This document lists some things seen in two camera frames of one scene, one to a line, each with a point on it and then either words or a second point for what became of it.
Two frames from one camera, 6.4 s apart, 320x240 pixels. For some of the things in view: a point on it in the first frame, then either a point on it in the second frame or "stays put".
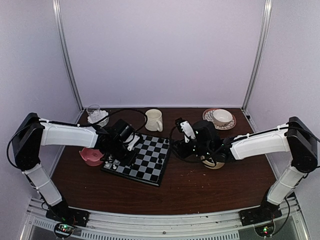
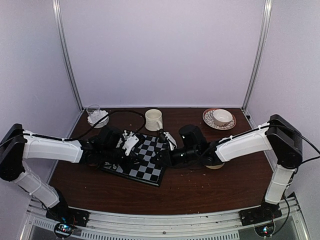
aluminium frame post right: (263, 34) stays put
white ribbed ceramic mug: (154, 120) stays put
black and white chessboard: (149, 162) stays put
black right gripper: (182, 152) -> (167, 161)
